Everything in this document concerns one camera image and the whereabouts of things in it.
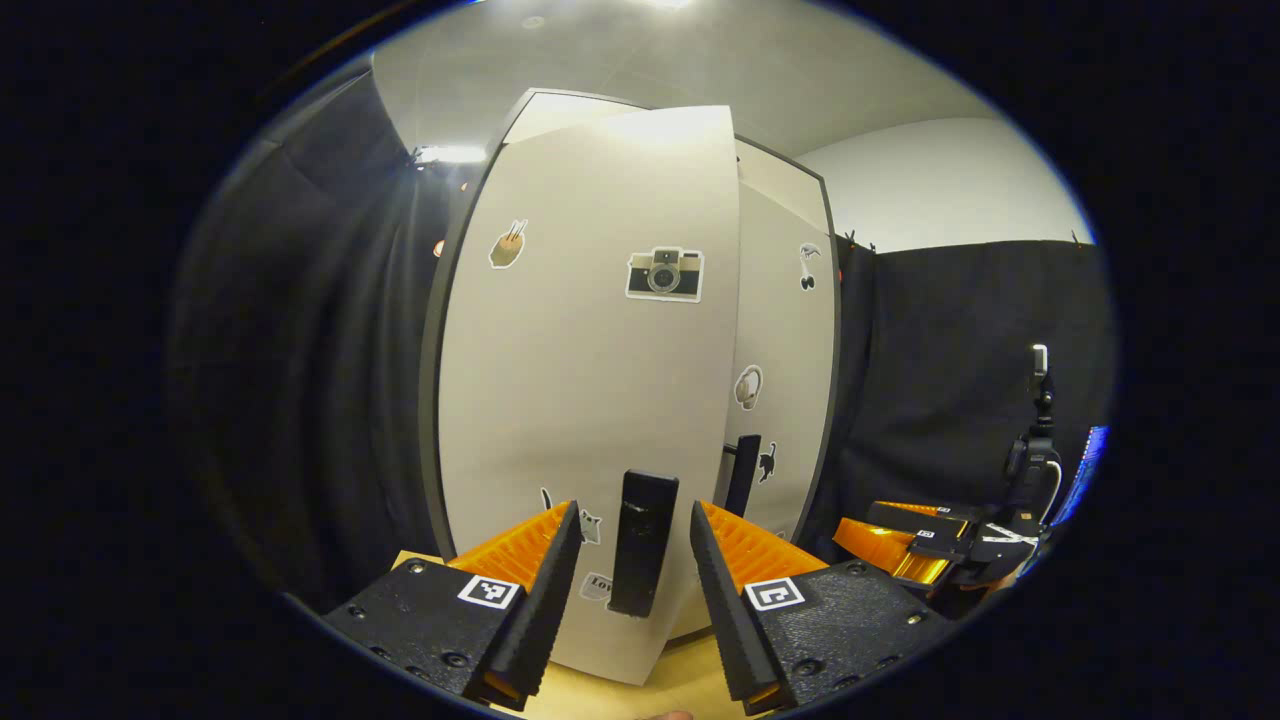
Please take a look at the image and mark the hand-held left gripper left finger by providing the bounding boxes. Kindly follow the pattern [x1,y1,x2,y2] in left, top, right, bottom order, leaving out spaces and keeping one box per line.
[322,499,585,713]

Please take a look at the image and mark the black backdrop cloth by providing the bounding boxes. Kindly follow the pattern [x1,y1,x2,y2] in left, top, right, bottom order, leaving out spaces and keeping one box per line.
[800,238,1117,593]
[168,60,473,613]

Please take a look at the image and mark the black door handle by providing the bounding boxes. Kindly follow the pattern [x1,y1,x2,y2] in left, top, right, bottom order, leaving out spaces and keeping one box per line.
[607,469,680,619]
[721,433,764,519]

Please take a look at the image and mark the white shoe cabinet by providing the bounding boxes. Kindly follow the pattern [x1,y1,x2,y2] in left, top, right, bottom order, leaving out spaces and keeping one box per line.
[420,88,842,563]

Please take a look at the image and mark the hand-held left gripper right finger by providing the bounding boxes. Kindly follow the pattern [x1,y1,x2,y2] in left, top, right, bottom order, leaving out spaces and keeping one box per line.
[688,498,958,716]

